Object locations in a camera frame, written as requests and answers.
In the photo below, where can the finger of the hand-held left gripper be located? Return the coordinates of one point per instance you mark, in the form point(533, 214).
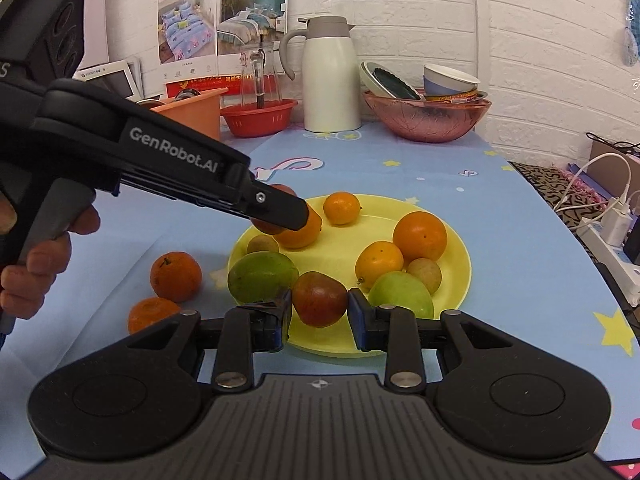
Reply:
point(280, 207)

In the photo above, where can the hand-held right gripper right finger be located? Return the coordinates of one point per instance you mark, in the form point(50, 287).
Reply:
point(356, 315)

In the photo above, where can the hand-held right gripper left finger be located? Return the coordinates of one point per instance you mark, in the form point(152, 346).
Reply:
point(286, 312)

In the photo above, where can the dark red plum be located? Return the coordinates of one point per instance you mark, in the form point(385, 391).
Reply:
point(267, 226)

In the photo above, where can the red-green apple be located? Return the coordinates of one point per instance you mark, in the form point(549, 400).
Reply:
point(320, 300)

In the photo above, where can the medium orange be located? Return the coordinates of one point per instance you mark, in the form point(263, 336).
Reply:
point(302, 237)

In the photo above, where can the brown kiwi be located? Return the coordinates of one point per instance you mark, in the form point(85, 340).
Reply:
point(427, 275)
point(262, 244)

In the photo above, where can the large green mango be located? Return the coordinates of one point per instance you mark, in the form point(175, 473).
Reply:
point(262, 275)

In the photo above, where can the green apple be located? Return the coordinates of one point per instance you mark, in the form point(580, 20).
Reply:
point(407, 295)

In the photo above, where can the small orange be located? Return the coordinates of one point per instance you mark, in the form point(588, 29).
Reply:
point(379, 260)
point(341, 208)

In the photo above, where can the yellow plastic plate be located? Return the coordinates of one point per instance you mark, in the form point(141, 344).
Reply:
point(335, 255)

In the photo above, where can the large orange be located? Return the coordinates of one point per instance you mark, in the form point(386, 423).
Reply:
point(150, 312)
point(420, 236)

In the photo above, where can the person's left hand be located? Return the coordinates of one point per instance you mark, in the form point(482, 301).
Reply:
point(47, 260)

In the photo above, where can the white device with screen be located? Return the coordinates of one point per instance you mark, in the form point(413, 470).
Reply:
point(115, 80)

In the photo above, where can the red plastic basket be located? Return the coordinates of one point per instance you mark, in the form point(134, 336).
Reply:
point(257, 120)

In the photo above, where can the white water purifier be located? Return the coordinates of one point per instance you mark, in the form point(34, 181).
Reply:
point(95, 25)

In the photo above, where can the mandarin with green stem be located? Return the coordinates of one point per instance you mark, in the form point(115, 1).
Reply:
point(176, 276)

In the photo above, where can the steel pan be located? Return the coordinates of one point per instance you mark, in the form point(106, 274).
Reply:
point(187, 94)

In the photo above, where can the orange plastic basket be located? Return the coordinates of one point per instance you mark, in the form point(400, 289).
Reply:
point(195, 112)

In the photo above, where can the clear glass cup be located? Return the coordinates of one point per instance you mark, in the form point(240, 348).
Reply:
point(247, 80)
point(274, 77)

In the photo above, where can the white thermos jug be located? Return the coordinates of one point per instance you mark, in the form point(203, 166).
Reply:
point(330, 80)

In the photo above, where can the blue printed tablecloth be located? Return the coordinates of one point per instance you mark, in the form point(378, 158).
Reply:
point(500, 260)

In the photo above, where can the stacked ceramic bowls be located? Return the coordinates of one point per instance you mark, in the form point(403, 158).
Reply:
point(387, 82)

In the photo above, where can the pink glass bowl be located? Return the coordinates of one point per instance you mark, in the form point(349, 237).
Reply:
point(425, 120)

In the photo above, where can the blue white ceramic bowl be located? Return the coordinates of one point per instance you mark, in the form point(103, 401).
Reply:
point(450, 80)

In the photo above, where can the ceramic bowl with gold rim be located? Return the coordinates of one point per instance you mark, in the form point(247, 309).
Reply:
point(475, 96)

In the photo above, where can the patterned mat with pink fringe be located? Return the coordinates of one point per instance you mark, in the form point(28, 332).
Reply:
point(550, 185)

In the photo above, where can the white power strip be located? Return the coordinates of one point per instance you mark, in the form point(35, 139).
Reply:
point(612, 262)

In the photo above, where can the white charger adapter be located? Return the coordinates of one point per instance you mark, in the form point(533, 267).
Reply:
point(616, 222)

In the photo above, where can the cardboard box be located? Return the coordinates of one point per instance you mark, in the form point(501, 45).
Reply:
point(612, 170)

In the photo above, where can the blue decorative paper fan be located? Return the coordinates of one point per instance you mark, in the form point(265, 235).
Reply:
point(632, 45)

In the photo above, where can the bedding wall poster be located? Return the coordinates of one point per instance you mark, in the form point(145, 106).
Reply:
point(200, 20)

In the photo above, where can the thin white wall pipe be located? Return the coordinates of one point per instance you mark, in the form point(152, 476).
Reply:
point(479, 35)

